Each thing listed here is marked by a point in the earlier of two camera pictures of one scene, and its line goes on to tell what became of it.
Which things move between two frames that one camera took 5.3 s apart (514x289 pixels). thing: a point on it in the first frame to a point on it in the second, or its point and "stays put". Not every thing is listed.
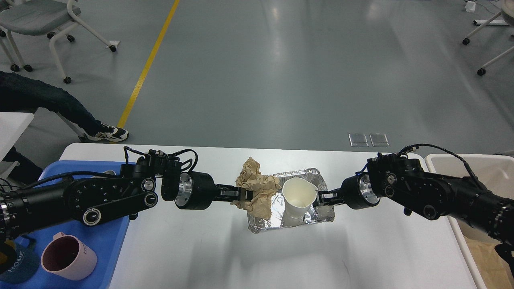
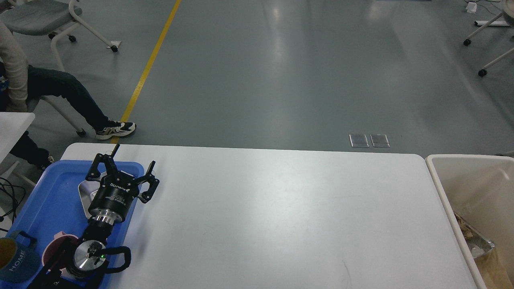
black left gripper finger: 228,193 to 94,174
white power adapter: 470,6 stays put
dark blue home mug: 18,264 stays put
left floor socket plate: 358,140 stays put
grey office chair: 38,18 stays put
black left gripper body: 197,191 to 111,203
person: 20,94 to 21,84
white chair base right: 507,12 stays put
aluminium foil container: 278,218 to 479,246
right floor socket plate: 379,140 stays put
